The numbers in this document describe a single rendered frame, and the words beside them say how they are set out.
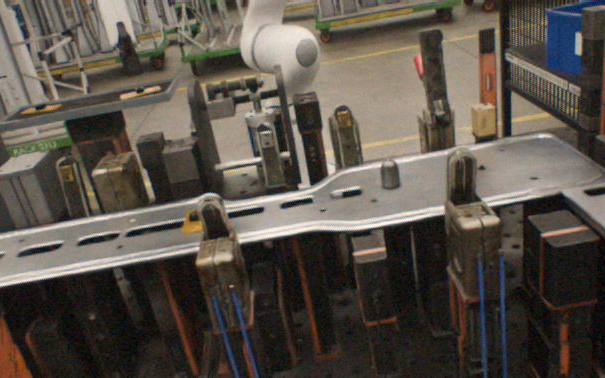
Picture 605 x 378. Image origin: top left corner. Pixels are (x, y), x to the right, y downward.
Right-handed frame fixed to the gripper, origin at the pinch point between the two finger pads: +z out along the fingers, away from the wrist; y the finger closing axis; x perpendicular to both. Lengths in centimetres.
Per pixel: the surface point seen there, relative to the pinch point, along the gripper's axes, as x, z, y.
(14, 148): -89, 94, -347
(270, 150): 18.7, 16.4, 27.1
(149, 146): -1.8, 13.3, 13.9
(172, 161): 1.4, 16.0, 18.6
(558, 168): 57, 22, 58
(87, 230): -16.7, 21.8, 25.1
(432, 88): 50, 11, 35
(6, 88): -85, 55, -388
